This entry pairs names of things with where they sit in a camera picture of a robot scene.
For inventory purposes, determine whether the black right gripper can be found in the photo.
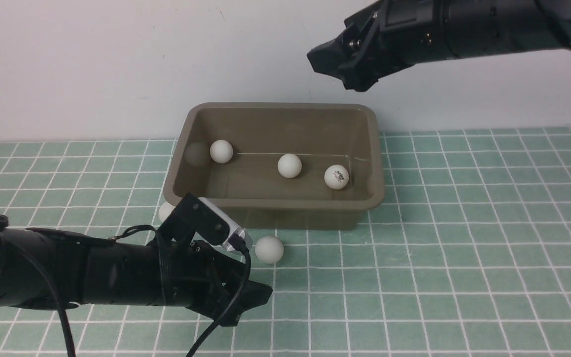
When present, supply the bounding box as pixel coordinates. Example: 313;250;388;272
307;0;445;92

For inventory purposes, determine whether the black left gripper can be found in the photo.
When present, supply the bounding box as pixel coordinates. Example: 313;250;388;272
147;234;273;327

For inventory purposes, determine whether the white ping-pong ball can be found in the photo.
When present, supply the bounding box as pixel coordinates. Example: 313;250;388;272
254;235;284;265
324;164;350;190
209;139;235;164
277;153;303;179
157;202;176;222

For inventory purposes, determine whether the olive green plastic bin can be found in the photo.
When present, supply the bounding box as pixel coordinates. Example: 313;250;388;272
162;102;387;230

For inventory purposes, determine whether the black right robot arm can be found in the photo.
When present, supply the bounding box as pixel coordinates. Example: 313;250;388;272
307;0;571;92

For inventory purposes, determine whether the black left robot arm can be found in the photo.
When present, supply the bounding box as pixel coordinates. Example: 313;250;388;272
0;213;273;327

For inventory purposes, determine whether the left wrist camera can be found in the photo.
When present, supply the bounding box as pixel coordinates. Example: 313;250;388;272
159;193;253;255

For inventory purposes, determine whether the black left camera cable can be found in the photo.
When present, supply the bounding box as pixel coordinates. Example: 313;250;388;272
0;226;252;357

